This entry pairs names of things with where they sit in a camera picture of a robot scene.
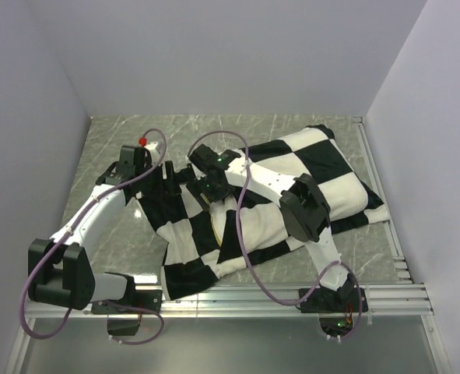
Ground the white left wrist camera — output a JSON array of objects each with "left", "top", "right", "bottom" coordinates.
[{"left": 139, "top": 136, "right": 162, "bottom": 165}]

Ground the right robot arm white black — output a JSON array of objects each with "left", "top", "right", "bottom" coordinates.
[{"left": 188, "top": 144, "right": 362, "bottom": 312}]

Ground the white pillow with yellow edge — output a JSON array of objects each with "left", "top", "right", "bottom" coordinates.
[{"left": 209, "top": 204, "right": 226, "bottom": 246}]

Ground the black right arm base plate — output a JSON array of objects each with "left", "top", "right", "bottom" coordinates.
[{"left": 291, "top": 288, "right": 370, "bottom": 338}]

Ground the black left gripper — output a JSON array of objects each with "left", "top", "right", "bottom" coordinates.
[{"left": 136, "top": 161, "right": 181, "bottom": 197}]

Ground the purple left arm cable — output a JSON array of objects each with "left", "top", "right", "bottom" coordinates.
[{"left": 19, "top": 128, "right": 167, "bottom": 345}]

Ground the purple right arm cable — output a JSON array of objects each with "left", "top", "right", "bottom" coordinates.
[{"left": 187, "top": 130, "right": 363, "bottom": 342}]

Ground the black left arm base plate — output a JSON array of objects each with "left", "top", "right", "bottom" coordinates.
[{"left": 91, "top": 289, "right": 165, "bottom": 345}]

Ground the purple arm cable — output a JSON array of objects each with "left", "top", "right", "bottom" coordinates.
[
  {"left": 19, "top": 128, "right": 167, "bottom": 345},
  {"left": 187, "top": 130, "right": 363, "bottom": 342}
]

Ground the aluminium front rail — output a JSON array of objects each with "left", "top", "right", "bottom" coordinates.
[{"left": 26, "top": 284, "right": 434, "bottom": 319}]

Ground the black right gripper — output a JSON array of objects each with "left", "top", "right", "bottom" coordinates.
[{"left": 187, "top": 172, "right": 236, "bottom": 213}]

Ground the black white checkered pillowcase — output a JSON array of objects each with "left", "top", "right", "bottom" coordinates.
[{"left": 139, "top": 125, "right": 389, "bottom": 300}]

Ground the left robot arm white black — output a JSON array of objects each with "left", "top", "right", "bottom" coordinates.
[{"left": 27, "top": 142, "right": 166, "bottom": 313}]

